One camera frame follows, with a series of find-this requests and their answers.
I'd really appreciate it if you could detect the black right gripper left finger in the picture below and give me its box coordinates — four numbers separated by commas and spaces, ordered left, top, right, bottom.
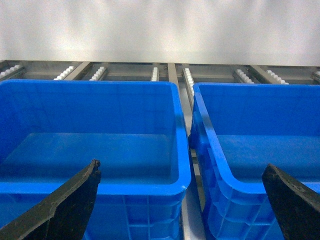
0, 159, 101, 240

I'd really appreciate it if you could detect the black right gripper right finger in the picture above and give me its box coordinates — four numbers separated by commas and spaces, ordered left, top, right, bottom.
262, 163, 320, 240

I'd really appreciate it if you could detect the blue storage crate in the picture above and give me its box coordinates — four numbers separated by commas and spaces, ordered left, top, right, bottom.
189, 83, 320, 240
0, 79, 191, 240

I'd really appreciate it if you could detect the blue right storage crate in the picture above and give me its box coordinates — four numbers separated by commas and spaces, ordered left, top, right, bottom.
189, 83, 320, 240

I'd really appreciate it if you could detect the steel shelf rack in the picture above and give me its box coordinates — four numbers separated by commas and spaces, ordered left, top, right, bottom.
0, 59, 320, 240

